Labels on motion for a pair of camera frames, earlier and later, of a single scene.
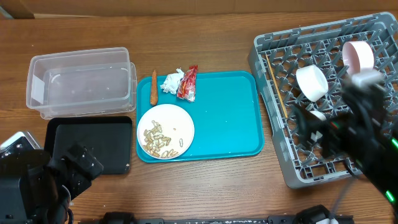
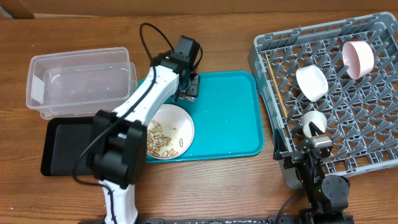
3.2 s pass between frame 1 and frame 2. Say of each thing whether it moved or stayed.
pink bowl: stayed
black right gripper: moved
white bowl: stayed
